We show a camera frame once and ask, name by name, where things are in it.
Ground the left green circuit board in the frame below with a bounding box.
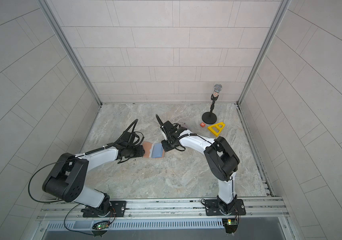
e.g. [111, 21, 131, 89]
[92, 221, 110, 231]

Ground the aluminium mounting rail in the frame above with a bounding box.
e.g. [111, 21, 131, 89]
[36, 196, 290, 222]

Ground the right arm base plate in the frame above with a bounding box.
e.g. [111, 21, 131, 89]
[200, 198, 246, 216]

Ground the yellow triangle block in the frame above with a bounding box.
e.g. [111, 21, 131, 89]
[207, 122, 225, 138]

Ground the right circuit board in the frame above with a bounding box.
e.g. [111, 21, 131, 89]
[222, 219, 239, 234]

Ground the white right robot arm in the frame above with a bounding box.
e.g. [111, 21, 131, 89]
[157, 117, 240, 210]

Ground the black microphone stand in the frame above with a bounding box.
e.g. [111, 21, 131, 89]
[202, 84, 222, 125]

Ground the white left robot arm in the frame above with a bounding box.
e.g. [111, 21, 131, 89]
[42, 132, 145, 209]

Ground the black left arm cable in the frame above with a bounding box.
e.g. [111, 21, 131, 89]
[28, 158, 70, 204]

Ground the white ventilation grille strip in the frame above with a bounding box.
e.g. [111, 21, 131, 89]
[46, 218, 224, 232]

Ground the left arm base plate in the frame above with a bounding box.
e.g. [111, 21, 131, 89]
[81, 201, 127, 218]

